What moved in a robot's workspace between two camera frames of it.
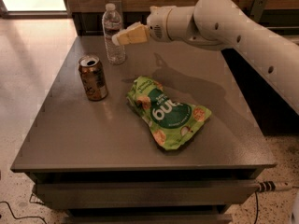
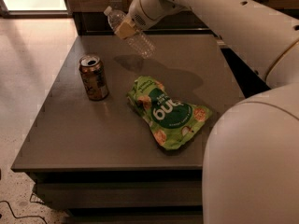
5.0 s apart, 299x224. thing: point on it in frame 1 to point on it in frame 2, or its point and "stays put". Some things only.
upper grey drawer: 128,193 stays put
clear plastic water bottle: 111,24 to 141,45
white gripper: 156,23 to 137,10
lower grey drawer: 146,217 stays put
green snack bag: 170,123 stays put
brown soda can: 92,78 stays put
